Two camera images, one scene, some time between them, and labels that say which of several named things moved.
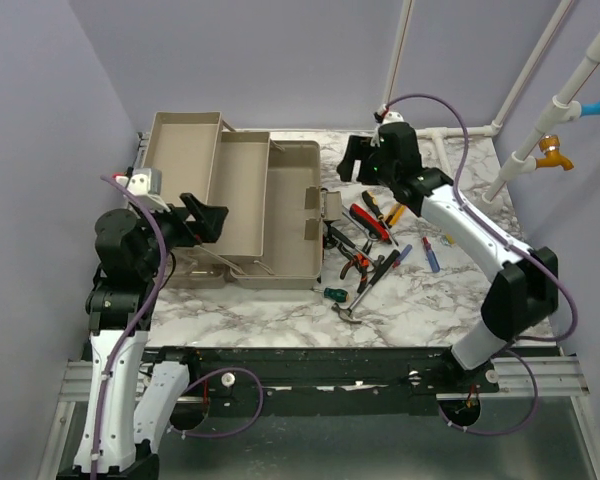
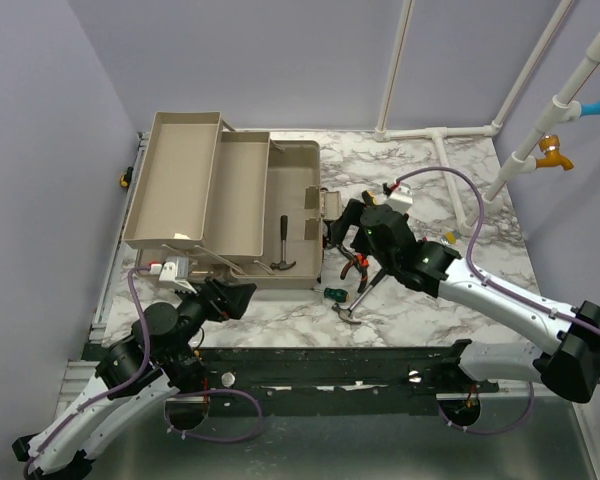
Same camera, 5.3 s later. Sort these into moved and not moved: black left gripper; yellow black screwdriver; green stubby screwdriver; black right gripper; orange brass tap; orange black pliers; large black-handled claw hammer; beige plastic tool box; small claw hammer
Moved: small claw hammer; black left gripper; black right gripper
Not moved: orange black pliers; large black-handled claw hammer; orange brass tap; beige plastic tool box; green stubby screwdriver; yellow black screwdriver
